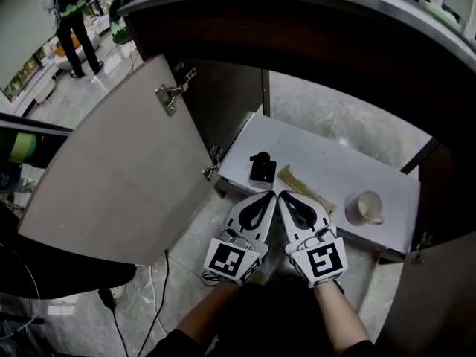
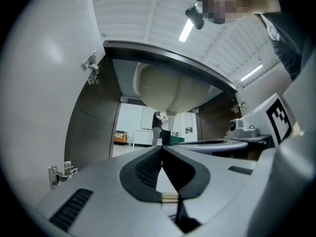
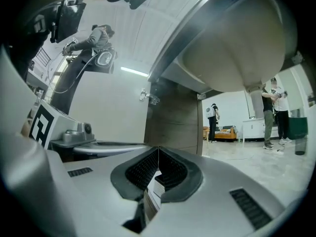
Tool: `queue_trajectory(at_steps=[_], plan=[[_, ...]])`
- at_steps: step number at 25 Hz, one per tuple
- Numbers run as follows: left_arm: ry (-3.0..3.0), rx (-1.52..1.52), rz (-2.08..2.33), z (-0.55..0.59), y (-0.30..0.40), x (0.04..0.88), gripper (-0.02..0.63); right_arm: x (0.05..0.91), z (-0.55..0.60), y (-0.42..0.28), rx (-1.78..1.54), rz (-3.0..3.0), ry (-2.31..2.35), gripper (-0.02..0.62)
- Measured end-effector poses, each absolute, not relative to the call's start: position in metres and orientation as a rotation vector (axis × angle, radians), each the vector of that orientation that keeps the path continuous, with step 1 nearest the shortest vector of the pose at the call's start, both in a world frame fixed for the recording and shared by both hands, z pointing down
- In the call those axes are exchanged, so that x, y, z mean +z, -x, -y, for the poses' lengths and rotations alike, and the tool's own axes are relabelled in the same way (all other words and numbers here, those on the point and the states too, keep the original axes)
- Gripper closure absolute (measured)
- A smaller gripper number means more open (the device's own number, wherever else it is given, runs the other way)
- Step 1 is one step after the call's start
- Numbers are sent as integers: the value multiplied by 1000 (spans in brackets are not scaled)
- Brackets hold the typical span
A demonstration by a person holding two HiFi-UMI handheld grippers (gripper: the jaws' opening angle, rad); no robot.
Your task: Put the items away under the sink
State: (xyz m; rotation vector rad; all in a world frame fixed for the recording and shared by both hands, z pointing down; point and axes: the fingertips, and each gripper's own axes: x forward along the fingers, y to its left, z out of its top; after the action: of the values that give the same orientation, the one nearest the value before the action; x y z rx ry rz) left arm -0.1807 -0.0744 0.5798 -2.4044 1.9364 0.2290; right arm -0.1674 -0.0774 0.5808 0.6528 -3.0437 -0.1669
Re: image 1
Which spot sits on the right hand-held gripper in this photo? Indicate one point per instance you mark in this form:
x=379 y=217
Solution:
x=320 y=262

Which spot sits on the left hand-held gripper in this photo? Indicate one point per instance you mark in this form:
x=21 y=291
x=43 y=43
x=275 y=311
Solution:
x=232 y=262

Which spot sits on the beige toothpaste tube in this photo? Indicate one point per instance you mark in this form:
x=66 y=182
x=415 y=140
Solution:
x=305 y=190

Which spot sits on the black white soap dispenser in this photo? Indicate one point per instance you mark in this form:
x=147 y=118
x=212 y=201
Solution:
x=263 y=171

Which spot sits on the white ceramic mug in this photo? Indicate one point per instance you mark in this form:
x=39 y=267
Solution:
x=362 y=208

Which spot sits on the grey cabinet door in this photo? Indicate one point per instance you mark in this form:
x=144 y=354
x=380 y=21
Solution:
x=435 y=299
x=119 y=184

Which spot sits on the dark brown cabinet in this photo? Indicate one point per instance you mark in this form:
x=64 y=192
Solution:
x=297 y=32

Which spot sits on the person's left forearm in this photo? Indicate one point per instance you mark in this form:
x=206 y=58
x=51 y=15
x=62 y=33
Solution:
x=208 y=311

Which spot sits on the person's right forearm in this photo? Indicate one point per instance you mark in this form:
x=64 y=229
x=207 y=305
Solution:
x=342 y=314

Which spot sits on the metal door hinge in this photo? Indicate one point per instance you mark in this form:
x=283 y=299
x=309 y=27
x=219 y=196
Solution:
x=212 y=166
x=422 y=245
x=175 y=95

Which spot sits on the white shelf board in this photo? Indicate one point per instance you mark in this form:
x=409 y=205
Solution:
x=316 y=151

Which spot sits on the person's black shorts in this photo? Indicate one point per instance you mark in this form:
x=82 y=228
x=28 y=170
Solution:
x=279 y=322

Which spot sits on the person's black printed shirt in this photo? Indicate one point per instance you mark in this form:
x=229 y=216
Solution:
x=175 y=344

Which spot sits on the black power adapter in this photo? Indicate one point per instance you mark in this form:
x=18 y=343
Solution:
x=107 y=298

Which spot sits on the black green dome backpack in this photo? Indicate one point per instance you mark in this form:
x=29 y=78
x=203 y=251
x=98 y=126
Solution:
x=121 y=17

